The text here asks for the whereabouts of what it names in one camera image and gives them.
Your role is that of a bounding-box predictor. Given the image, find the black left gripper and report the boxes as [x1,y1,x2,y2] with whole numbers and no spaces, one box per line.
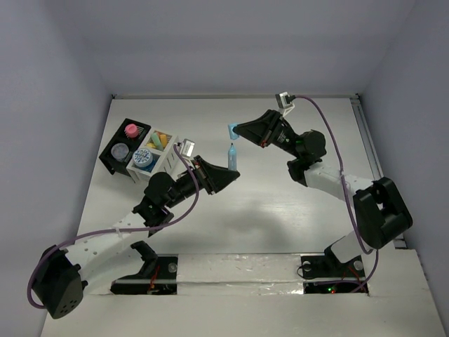
[164,155,239,209]

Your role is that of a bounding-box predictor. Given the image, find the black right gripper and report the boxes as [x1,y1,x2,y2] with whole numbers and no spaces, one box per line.
[232,109,302,159]

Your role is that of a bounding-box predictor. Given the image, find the blue highlighter cap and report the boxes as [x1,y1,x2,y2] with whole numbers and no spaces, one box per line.
[228,123,239,140]

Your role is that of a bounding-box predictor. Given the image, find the blue highlighter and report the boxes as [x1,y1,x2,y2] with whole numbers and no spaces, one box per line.
[227,143,237,171]

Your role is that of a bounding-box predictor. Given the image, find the amber highlighter cap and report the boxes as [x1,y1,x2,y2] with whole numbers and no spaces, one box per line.
[159,133,168,147]

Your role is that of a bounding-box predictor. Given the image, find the blue slime jar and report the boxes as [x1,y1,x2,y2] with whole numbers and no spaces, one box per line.
[133,148,155,172]

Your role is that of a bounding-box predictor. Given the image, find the clear jar of clips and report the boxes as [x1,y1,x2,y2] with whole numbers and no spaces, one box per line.
[110,143,129,162]

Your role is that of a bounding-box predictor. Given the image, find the green highlighter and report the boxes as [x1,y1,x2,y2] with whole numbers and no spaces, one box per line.
[151,133,163,151]

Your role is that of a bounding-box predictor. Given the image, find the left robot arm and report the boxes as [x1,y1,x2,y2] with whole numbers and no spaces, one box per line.
[26,156,240,319]

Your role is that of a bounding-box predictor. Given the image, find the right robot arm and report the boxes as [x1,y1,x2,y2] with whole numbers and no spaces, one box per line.
[231,110,413,275]

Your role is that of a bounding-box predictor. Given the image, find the white slotted organizer box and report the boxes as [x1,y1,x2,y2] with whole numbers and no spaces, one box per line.
[126,128,180,183]

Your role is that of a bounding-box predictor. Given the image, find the black organizer box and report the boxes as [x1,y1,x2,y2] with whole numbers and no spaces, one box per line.
[99,119,151,176]

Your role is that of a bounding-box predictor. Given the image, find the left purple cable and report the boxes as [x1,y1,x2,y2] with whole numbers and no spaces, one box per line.
[27,143,201,310]

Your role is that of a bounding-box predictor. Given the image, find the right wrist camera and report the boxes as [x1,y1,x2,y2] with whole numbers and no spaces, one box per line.
[275,91,296,117]

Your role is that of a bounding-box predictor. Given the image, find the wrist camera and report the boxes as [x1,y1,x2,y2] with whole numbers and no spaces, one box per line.
[275,91,296,117]
[178,138,196,158]

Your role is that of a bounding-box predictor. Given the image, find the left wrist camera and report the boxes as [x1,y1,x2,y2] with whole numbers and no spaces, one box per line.
[178,138,196,158]

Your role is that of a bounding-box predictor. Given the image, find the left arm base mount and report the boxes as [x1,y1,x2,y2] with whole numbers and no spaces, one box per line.
[110,241,178,296]

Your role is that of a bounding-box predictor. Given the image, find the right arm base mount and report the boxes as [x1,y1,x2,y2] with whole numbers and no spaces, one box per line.
[296,248,369,294]

